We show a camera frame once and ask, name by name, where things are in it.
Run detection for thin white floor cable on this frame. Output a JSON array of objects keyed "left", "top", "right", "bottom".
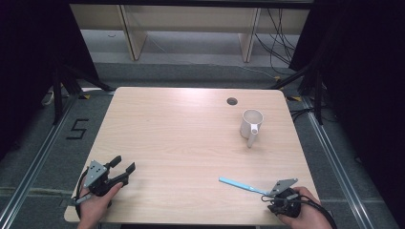
[{"left": 237, "top": 64, "right": 279, "bottom": 79}]

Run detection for person's left hand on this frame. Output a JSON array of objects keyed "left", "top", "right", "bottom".
[{"left": 76, "top": 181, "right": 124, "bottom": 226}]

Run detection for person's right hand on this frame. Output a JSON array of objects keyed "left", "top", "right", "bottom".
[{"left": 277, "top": 186, "right": 330, "bottom": 226}]

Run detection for white cup with handle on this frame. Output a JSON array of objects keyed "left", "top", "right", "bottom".
[{"left": 239, "top": 108, "right": 265, "bottom": 149}]

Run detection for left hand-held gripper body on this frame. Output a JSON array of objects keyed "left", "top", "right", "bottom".
[{"left": 83, "top": 159, "right": 125, "bottom": 197}]

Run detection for black curtain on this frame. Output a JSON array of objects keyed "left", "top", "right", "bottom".
[
  {"left": 288, "top": 0, "right": 405, "bottom": 220},
  {"left": 0, "top": 0, "right": 100, "bottom": 160}
]

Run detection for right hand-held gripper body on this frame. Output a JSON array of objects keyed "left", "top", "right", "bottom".
[{"left": 261, "top": 177, "right": 302, "bottom": 219}]

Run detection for light wooden shelf unit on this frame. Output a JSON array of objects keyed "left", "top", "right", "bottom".
[{"left": 69, "top": 3, "right": 311, "bottom": 63}]

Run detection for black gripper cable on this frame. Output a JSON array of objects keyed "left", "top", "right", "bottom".
[
  {"left": 75, "top": 167, "right": 90, "bottom": 221},
  {"left": 298, "top": 194, "right": 339, "bottom": 229}
]

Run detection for black metal stand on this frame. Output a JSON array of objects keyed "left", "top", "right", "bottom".
[
  {"left": 267, "top": 63, "right": 325, "bottom": 126},
  {"left": 52, "top": 61, "right": 115, "bottom": 126}
]

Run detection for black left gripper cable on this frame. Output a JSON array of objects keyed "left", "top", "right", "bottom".
[{"left": 75, "top": 167, "right": 90, "bottom": 221}]

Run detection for light blue toothbrush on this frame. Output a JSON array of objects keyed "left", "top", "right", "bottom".
[{"left": 218, "top": 177, "right": 272, "bottom": 197}]

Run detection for bundle of black cables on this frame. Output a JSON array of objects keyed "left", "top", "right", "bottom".
[{"left": 253, "top": 8, "right": 299, "bottom": 69}]

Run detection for metal floor rail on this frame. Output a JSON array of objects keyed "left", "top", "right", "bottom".
[
  {"left": 300, "top": 94, "right": 374, "bottom": 229},
  {"left": 0, "top": 94, "right": 79, "bottom": 229}
]

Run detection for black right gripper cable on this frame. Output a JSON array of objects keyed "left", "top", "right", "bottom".
[{"left": 298, "top": 194, "right": 339, "bottom": 229}]

